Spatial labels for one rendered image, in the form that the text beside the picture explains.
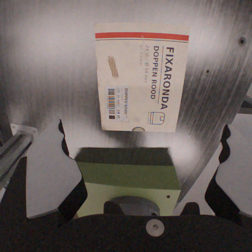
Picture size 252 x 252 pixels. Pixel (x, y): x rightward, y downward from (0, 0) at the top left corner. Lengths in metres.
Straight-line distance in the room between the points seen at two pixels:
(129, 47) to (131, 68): 0.03
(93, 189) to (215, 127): 0.32
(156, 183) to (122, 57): 0.28
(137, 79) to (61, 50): 0.17
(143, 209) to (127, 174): 0.09
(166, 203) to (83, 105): 0.31
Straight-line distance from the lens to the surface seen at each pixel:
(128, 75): 0.21
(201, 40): 0.31
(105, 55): 0.21
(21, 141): 0.42
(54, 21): 0.32
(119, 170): 0.39
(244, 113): 0.41
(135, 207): 0.37
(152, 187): 0.37
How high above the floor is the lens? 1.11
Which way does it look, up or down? 58 degrees down
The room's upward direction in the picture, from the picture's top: 173 degrees counter-clockwise
